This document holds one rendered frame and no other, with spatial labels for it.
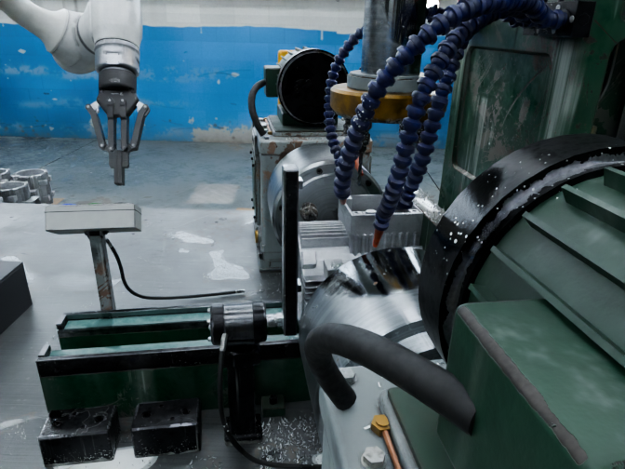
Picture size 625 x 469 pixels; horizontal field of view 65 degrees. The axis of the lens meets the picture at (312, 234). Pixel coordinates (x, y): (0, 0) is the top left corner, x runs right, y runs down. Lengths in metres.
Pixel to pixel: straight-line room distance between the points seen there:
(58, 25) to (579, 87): 1.04
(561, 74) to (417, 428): 0.52
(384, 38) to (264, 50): 5.57
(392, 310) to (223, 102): 6.00
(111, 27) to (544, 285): 1.05
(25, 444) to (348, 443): 0.68
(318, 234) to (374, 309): 0.31
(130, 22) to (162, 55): 5.38
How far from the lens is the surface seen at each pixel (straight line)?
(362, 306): 0.54
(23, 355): 1.17
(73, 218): 1.09
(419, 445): 0.36
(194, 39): 6.45
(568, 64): 0.73
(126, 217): 1.06
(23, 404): 1.04
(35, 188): 3.42
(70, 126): 7.15
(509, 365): 0.19
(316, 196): 1.04
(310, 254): 0.78
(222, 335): 0.72
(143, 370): 0.89
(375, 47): 0.76
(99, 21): 1.19
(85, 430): 0.86
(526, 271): 0.26
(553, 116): 0.75
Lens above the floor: 1.42
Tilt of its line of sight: 23 degrees down
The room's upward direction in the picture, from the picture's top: 1 degrees clockwise
